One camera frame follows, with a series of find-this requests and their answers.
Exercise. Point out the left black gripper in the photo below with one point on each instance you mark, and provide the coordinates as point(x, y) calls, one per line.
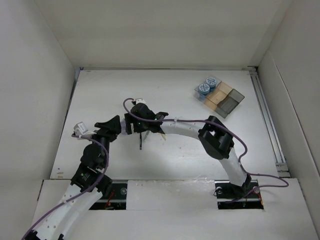
point(110, 129)

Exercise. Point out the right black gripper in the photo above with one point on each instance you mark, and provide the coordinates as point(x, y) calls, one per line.
point(130, 119)

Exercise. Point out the black pen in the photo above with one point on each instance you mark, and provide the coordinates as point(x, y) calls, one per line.
point(140, 141)

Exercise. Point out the yellow highlighter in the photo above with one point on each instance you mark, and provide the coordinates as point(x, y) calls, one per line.
point(163, 136)

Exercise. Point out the blue tape roll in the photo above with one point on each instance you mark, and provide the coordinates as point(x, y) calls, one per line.
point(203, 89)
point(211, 82)

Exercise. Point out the grey pen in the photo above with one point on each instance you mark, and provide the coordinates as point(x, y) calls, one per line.
point(146, 135)

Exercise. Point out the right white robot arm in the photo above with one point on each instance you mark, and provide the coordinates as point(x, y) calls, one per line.
point(216, 139)

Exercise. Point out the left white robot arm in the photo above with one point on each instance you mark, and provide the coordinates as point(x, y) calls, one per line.
point(88, 184)

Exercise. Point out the three compartment plastic organizer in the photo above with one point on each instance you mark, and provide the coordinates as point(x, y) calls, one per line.
point(222, 100)

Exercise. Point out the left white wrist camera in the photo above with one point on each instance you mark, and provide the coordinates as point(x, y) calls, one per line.
point(80, 129)

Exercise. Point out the left base mounting rail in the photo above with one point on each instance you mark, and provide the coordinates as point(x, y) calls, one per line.
point(115, 200)

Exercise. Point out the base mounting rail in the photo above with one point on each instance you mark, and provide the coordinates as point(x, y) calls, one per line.
point(232, 197)
point(115, 200)

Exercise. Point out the right base mounting rail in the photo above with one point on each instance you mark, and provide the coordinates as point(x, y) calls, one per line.
point(232, 197)

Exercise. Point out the aluminium side rail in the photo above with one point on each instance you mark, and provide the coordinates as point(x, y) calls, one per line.
point(279, 158)

